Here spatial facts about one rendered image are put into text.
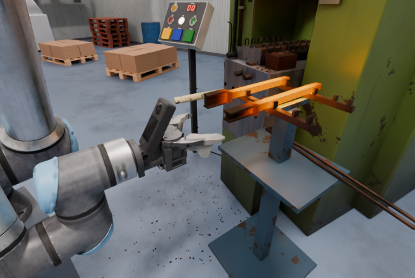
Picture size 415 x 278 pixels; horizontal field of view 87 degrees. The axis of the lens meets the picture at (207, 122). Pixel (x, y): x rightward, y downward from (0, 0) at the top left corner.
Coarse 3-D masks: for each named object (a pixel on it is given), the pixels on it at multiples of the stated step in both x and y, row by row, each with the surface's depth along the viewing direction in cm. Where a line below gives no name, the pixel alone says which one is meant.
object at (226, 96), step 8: (272, 80) 85; (280, 80) 85; (240, 88) 77; (248, 88) 77; (256, 88) 79; (264, 88) 82; (208, 96) 68; (216, 96) 70; (224, 96) 72; (232, 96) 72; (240, 96) 76; (208, 104) 70; (216, 104) 71
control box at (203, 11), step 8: (168, 8) 152; (184, 8) 144; (192, 8) 140; (200, 8) 137; (208, 8) 136; (168, 16) 151; (176, 16) 147; (184, 16) 143; (192, 16) 140; (200, 16) 136; (208, 16) 138; (168, 24) 150; (176, 24) 146; (184, 24) 142; (200, 24) 135; (208, 24) 140; (184, 32) 142; (200, 32) 137; (160, 40) 153; (168, 40) 148; (192, 40) 137; (200, 40) 139; (192, 48) 144; (200, 48) 141
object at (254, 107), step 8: (296, 88) 77; (304, 88) 77; (312, 88) 78; (320, 88) 82; (272, 96) 70; (280, 96) 70; (288, 96) 71; (296, 96) 74; (240, 104) 63; (248, 104) 63; (256, 104) 63; (264, 104) 66; (232, 112) 59; (240, 112) 62; (248, 112) 64; (256, 112) 63; (232, 120) 60
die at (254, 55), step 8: (296, 40) 127; (240, 48) 120; (248, 48) 114; (256, 48) 109; (264, 48) 109; (272, 48) 109; (288, 48) 114; (296, 48) 117; (240, 56) 122; (248, 56) 116; (256, 56) 110; (304, 56) 122; (264, 64) 111
